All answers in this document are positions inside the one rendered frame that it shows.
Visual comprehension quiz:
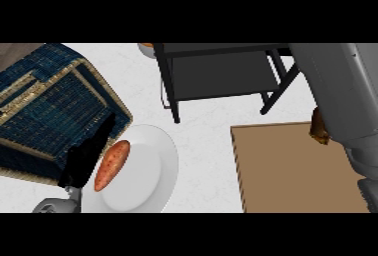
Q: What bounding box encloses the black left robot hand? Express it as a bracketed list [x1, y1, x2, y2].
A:
[56, 112, 118, 189]

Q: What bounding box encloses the black tiered shelf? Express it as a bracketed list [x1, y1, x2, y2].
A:
[152, 43, 301, 124]

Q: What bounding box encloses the brown wooden tray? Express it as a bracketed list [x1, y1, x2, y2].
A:
[229, 121, 372, 214]

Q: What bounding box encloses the brown squash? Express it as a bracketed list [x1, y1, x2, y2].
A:
[308, 107, 330, 146]

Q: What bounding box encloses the orange sweet potato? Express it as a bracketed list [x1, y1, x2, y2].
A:
[93, 139, 131, 193]

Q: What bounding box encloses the white plate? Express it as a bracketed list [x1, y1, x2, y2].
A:
[79, 124, 180, 214]

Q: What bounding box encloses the blue wicker basket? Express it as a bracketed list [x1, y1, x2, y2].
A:
[0, 43, 134, 187]

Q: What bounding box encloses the white bowl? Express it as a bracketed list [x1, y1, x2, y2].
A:
[137, 43, 159, 60]

